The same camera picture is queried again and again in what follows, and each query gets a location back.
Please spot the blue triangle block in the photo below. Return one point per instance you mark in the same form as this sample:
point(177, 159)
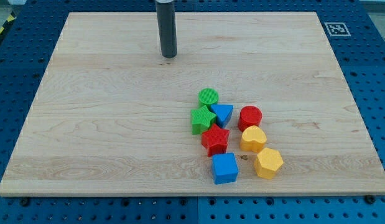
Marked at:
point(223, 114)

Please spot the black bolt left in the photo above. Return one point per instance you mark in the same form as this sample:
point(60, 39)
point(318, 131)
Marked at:
point(24, 201)

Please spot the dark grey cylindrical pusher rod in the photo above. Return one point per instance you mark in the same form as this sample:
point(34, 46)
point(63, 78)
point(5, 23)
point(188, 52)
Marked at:
point(165, 10)

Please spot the black bolt right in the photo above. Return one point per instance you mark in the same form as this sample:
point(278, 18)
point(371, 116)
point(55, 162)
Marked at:
point(370, 199)

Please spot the yellow hexagon block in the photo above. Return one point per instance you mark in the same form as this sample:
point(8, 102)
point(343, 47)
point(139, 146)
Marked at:
point(267, 163)

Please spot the blue cube block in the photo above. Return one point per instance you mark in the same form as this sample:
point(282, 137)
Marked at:
point(224, 168)

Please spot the red cylinder block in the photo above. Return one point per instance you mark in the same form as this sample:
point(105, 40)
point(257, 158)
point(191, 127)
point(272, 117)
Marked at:
point(249, 116)

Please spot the black bolt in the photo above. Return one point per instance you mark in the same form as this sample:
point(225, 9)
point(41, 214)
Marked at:
point(24, 201)
point(370, 199)

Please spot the light wooden board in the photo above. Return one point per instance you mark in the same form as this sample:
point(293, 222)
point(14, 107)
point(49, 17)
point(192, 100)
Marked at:
point(111, 116)

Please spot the white fiducial marker tag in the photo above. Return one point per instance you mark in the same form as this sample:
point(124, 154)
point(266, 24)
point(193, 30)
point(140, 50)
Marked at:
point(337, 29)

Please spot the green cylinder block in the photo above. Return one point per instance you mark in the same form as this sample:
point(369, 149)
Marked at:
point(207, 97)

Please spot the yellow heart block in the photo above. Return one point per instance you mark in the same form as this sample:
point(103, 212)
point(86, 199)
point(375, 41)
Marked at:
point(253, 139)

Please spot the red star block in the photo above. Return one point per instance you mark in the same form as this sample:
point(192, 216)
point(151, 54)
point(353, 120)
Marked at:
point(215, 140)

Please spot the green star block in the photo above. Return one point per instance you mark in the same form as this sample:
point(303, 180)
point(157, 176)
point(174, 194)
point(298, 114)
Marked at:
point(201, 119)

